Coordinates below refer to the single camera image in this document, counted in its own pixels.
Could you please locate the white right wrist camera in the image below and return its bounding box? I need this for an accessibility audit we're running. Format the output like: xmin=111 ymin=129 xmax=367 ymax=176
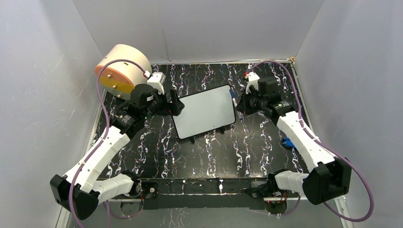
xmin=244 ymin=72 xmax=260 ymax=94

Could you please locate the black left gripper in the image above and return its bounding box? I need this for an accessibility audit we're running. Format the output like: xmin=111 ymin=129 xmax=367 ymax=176
xmin=142 ymin=88 xmax=184 ymax=120

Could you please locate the beige and orange cylinder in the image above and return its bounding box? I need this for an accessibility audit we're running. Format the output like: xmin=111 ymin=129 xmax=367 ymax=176
xmin=95 ymin=44 xmax=152 ymax=100

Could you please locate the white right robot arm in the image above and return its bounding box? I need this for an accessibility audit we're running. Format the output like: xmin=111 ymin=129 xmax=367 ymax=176
xmin=236 ymin=73 xmax=352 ymax=205

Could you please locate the blue whiteboard eraser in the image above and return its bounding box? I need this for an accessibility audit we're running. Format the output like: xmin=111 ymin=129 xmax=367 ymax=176
xmin=281 ymin=137 xmax=296 ymax=150

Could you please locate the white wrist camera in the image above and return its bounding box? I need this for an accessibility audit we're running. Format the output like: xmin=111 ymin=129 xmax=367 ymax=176
xmin=244 ymin=72 xmax=260 ymax=94
xmin=147 ymin=72 xmax=166 ymax=95

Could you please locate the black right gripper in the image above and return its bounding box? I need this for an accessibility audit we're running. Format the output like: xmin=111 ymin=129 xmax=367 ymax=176
xmin=236 ymin=87 xmax=267 ymax=116

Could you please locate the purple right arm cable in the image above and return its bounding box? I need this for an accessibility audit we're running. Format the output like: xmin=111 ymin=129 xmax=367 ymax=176
xmin=245 ymin=60 xmax=374 ymax=223

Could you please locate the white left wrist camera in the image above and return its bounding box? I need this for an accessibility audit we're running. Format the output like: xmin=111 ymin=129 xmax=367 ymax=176
xmin=147 ymin=72 xmax=166 ymax=95

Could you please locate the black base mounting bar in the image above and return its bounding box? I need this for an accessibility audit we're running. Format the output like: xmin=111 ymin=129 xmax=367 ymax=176
xmin=138 ymin=178 xmax=300 ymax=211

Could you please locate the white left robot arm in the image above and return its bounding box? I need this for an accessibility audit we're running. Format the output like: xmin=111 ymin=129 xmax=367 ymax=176
xmin=50 ymin=84 xmax=184 ymax=224

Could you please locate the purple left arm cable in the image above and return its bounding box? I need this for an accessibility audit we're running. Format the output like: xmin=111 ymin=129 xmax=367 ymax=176
xmin=67 ymin=59 xmax=151 ymax=228

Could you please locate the blue and white marker pen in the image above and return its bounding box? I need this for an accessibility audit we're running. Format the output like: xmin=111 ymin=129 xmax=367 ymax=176
xmin=229 ymin=89 xmax=243 ymax=120

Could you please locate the small black-framed whiteboard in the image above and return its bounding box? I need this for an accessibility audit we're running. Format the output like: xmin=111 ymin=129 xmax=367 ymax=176
xmin=173 ymin=85 xmax=236 ymax=140

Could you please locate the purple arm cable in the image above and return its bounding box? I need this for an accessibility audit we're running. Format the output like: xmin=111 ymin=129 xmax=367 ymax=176
xmin=67 ymin=59 xmax=151 ymax=228
xmin=245 ymin=60 xmax=374 ymax=223

